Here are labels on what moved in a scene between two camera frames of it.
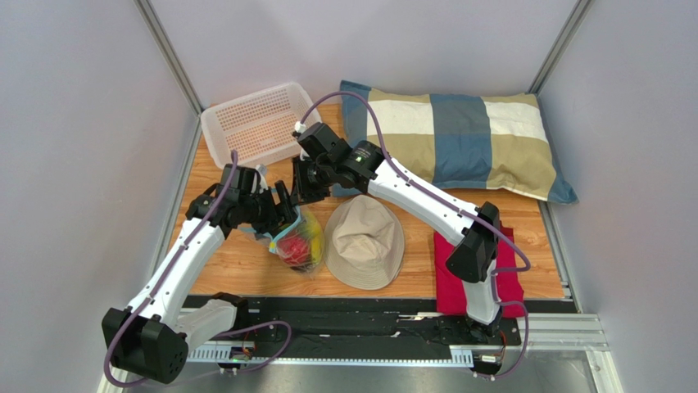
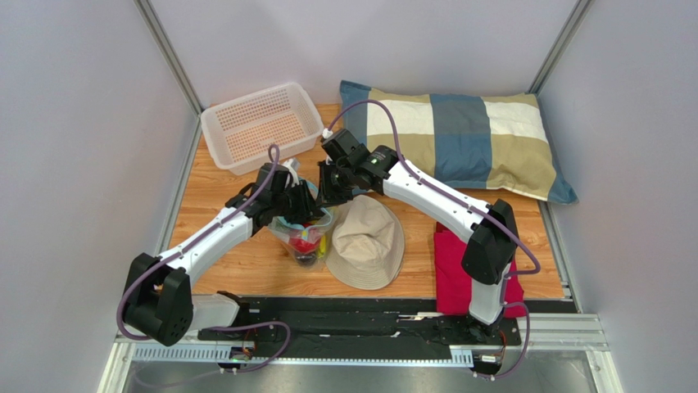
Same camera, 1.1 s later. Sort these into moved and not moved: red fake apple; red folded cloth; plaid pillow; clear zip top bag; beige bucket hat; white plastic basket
Moved: clear zip top bag; red fake apple
Not moved: red folded cloth; beige bucket hat; white plastic basket; plaid pillow
